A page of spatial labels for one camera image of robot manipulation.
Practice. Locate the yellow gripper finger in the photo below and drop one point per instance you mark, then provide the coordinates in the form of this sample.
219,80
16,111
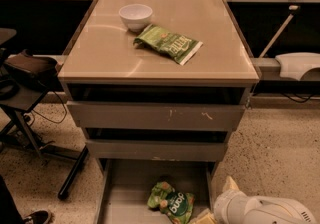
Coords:
230,184
205,217

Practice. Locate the green rice chip bag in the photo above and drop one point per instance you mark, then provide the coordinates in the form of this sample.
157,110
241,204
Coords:
176,205

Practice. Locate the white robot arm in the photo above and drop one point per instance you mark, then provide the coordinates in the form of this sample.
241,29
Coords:
233,206

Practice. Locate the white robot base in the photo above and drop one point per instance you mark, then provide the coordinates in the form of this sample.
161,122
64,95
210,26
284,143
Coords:
296,65

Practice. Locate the grey bottom drawer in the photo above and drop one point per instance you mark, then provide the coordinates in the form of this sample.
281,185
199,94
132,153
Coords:
127,185

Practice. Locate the grey drawer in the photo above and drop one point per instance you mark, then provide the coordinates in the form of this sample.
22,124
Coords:
157,151
156,116
127,185

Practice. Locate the grey middle drawer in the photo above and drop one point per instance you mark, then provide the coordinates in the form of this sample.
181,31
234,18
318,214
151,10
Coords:
157,151

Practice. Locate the grey top drawer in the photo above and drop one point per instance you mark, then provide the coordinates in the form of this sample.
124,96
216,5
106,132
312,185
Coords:
156,116

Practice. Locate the grey drawer cabinet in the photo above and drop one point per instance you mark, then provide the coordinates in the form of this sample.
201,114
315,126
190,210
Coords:
104,66

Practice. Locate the green kettle chip bag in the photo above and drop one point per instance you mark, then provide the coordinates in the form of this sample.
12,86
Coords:
178,47

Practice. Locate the black shoe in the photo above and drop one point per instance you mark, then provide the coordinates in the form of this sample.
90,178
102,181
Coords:
38,217

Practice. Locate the white stick with knob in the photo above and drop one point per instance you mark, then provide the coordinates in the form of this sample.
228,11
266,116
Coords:
293,10

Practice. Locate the white bowl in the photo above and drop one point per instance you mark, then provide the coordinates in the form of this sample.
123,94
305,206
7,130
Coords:
136,16

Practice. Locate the dark trouser leg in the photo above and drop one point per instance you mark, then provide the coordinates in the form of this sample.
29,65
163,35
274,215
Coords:
8,211

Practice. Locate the black chair with stand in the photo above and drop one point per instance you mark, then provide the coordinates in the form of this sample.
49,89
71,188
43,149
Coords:
16,101

